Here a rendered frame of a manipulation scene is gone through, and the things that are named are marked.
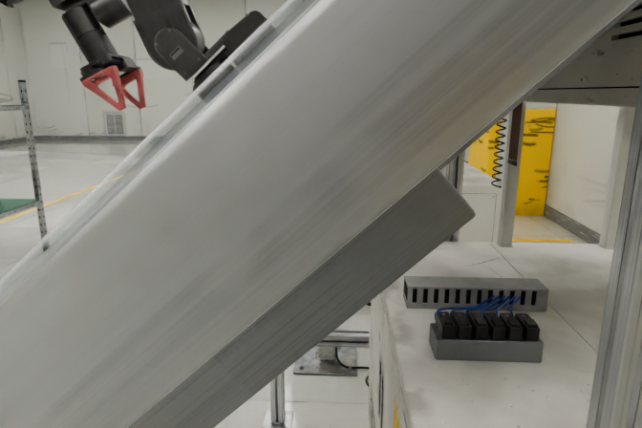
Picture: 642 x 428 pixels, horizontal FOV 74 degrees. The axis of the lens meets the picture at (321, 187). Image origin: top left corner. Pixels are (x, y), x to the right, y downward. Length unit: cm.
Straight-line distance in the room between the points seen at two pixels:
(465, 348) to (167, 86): 953
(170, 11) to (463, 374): 62
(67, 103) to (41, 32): 154
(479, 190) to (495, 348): 135
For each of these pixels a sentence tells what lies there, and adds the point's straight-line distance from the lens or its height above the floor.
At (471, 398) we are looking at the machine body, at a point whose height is 62.
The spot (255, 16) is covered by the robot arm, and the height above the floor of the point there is 111.
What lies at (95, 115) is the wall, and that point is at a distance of 1074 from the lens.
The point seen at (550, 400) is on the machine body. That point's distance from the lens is 71.
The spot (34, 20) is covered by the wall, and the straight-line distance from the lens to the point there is 1141.
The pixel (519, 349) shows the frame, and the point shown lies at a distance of 75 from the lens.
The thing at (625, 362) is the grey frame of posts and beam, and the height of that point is 75.
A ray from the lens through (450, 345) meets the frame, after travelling 72.
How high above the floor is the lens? 102
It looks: 12 degrees down
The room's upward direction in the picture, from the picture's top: straight up
